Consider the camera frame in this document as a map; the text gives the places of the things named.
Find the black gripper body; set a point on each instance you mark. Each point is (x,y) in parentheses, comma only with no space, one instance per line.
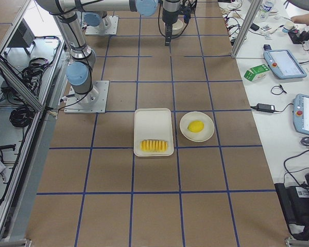
(170,14)

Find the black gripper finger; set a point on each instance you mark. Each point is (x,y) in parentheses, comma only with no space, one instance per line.
(167,34)

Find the cream ceramic bowl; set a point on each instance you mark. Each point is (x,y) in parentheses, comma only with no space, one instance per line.
(177,27)

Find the yellow lemon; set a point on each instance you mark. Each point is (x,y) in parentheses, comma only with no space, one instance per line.
(196,126)

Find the person forearm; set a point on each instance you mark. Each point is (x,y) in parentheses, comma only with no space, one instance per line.
(301,19)

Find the cream rectangular tray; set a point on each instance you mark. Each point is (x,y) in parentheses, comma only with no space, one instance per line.
(154,123)

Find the green white carton box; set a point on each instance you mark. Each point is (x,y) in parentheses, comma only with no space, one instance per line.
(256,73)

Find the cream round plate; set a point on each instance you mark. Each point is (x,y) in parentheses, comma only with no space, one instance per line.
(202,136)

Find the far blue teach pendant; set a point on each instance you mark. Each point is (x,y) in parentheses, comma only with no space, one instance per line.
(283,64)

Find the blue teach pendant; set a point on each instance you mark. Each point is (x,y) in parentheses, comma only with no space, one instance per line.
(283,64)
(301,113)

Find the sliced yellow pineapple toy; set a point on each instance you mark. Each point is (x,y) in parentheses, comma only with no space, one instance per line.
(153,145)

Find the paper cup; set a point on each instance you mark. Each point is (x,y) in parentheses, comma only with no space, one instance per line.
(288,27)

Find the black power adapter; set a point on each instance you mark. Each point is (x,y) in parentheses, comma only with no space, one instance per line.
(265,108)

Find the grey electronics box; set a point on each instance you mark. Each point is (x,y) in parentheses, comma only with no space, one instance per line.
(23,38)

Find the near blue teach pendant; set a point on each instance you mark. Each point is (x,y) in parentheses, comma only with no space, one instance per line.
(301,113)

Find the black bag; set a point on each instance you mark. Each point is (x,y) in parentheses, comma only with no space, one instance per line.
(294,201)

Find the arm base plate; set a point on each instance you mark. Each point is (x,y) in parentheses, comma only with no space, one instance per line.
(94,102)
(98,26)

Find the aluminium frame post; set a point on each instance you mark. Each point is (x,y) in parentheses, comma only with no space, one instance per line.
(248,20)

